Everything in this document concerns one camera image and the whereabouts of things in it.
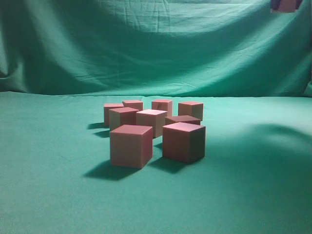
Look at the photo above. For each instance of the pink cube with dark mark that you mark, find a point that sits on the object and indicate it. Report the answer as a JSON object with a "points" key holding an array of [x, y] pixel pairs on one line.
{"points": [[164, 105]]}

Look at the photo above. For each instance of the pink cube far column rear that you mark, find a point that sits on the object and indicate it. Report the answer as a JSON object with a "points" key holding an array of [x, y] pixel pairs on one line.
{"points": [[286, 6]]}

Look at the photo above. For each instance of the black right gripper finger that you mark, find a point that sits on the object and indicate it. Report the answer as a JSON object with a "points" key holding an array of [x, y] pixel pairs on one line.
{"points": [[298, 3], [274, 5]]}

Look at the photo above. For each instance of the pink cube large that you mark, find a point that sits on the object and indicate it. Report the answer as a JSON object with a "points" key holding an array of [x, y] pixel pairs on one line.
{"points": [[184, 142], [131, 146]]}

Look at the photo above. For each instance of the pink cube light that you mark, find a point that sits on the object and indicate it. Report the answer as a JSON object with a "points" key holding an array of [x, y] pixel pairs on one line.
{"points": [[153, 118]]}

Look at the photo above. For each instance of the pink cube placed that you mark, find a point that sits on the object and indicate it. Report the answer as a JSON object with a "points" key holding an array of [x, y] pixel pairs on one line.
{"points": [[191, 108], [136, 104]]}

